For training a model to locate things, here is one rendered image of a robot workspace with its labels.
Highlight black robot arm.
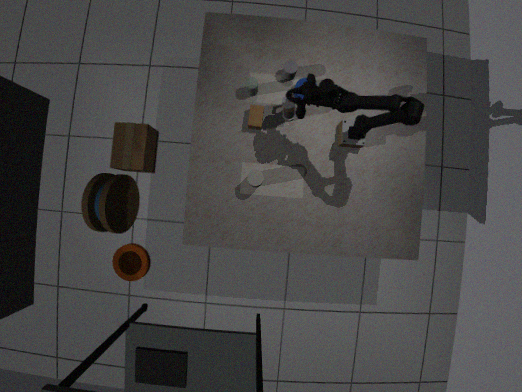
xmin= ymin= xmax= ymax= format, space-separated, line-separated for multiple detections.
xmin=302 ymin=79 xmax=425 ymax=140

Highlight french press with black knob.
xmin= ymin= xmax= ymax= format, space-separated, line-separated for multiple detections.
xmin=282 ymin=91 xmax=296 ymax=121

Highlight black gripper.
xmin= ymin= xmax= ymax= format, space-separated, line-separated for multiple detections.
xmin=287 ymin=74 xmax=321 ymax=119

